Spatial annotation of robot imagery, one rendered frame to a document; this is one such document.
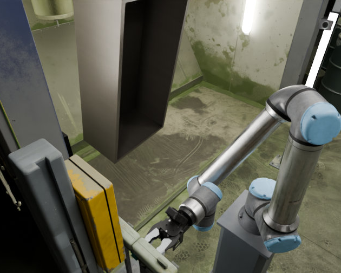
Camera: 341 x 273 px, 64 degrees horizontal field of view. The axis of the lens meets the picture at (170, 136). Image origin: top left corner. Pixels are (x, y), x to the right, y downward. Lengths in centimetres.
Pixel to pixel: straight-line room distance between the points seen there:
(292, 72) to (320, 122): 254
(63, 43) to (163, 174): 163
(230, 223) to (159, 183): 110
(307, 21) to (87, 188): 298
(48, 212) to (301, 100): 77
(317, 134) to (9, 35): 92
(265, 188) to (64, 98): 213
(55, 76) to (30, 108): 198
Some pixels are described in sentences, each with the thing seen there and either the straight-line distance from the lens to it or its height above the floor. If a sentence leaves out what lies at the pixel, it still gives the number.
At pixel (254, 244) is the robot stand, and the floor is 64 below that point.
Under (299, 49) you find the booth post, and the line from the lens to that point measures 333.
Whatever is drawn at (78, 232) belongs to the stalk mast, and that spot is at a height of 145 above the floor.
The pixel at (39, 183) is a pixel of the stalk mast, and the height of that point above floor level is 161.
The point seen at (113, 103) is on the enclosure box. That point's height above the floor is 103.
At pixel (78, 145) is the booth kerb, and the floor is 12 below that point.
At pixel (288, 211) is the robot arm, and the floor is 102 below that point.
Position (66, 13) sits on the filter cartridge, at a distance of 271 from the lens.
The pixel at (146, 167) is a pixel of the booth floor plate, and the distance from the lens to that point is 267.
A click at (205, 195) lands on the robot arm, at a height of 112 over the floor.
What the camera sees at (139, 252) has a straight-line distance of 89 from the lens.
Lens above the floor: 191
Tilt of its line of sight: 38 degrees down
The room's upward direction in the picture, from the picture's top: straight up
